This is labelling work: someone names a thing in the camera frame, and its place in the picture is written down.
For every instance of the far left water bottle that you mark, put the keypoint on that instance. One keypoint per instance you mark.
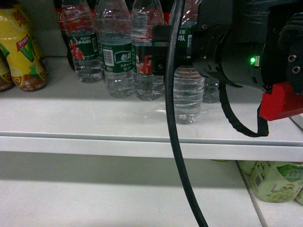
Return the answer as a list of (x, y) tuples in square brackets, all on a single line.
[(82, 40)]

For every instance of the right rear water bottle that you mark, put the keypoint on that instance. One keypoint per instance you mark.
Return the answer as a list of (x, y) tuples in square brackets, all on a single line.
[(211, 91)]

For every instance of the clear water bottle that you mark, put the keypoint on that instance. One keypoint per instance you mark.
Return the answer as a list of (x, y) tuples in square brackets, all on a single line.
[(188, 87)]

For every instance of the cola bottle behind water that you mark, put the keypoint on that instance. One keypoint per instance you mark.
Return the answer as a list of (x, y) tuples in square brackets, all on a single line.
[(58, 7)]

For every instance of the green grape drink carton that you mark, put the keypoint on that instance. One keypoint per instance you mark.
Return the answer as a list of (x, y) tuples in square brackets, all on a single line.
[(274, 181)]

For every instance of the yellow lemon tea bottle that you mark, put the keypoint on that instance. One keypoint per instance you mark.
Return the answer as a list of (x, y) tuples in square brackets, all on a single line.
[(20, 48)]

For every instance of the white metal shelf board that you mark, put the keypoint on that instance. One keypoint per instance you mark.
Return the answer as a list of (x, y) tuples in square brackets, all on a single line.
[(71, 117)]

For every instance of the red plastic mount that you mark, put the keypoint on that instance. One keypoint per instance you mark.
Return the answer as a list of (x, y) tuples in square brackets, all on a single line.
[(281, 103)]

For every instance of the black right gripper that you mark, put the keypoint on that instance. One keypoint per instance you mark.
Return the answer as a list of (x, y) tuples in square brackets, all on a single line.
[(214, 22)]

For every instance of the left edge lemon tea bottle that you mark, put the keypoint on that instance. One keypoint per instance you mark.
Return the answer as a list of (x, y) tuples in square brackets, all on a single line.
[(6, 82)]

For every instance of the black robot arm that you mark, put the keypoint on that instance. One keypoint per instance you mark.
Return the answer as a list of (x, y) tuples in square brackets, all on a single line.
[(250, 43)]

